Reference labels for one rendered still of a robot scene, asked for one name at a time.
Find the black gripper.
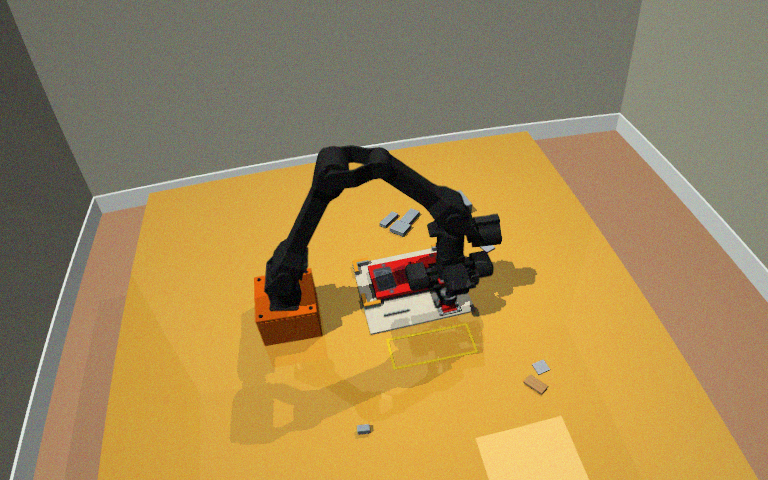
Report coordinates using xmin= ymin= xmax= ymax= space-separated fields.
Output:
xmin=405 ymin=242 xmax=493 ymax=299

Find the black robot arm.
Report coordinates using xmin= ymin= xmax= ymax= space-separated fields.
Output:
xmin=264 ymin=145 xmax=502 ymax=312

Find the black wheel with grey hub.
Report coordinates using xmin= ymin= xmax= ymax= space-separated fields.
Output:
xmin=440 ymin=287 xmax=457 ymax=304

